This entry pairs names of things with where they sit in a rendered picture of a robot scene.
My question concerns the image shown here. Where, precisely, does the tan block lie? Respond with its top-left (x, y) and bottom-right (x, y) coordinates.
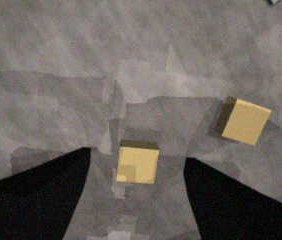
top-left (117, 139), bottom-right (159, 183)
top-left (214, 96), bottom-right (271, 145)

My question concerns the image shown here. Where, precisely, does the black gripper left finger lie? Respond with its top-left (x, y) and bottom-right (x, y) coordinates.
top-left (0, 147), bottom-right (91, 240)

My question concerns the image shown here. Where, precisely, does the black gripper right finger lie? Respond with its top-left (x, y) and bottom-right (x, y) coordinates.
top-left (184, 157), bottom-right (282, 240)

